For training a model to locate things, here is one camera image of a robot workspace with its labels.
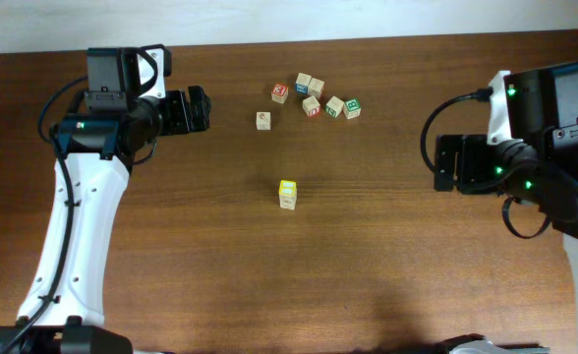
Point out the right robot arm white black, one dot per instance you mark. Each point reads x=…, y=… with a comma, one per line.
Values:
x=561, y=213

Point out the red number wooden block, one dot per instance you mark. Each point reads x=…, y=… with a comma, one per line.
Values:
x=279, y=93

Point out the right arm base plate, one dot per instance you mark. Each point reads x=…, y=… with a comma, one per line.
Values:
x=477, y=344

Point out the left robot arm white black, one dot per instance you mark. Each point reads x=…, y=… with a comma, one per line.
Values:
x=95, y=156

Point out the green letter B block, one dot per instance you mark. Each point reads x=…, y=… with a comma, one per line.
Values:
x=352, y=108

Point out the red sided wooden block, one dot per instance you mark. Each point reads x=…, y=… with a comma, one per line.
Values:
x=311, y=106

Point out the carrot picture wooden block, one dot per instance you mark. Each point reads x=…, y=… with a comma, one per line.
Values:
x=263, y=121

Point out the blue sided wooden block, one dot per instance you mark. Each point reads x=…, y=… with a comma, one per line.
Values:
x=302, y=83

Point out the plain picture wooden block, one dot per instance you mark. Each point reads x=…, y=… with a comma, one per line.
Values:
x=315, y=87

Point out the green sided wooden block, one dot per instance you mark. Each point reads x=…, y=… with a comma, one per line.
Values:
x=334, y=107

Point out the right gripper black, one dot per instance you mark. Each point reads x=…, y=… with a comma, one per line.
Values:
x=446, y=162

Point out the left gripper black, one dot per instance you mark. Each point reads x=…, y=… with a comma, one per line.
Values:
x=180, y=99

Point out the blue edged wooden block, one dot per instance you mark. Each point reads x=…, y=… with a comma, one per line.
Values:
x=288, y=202

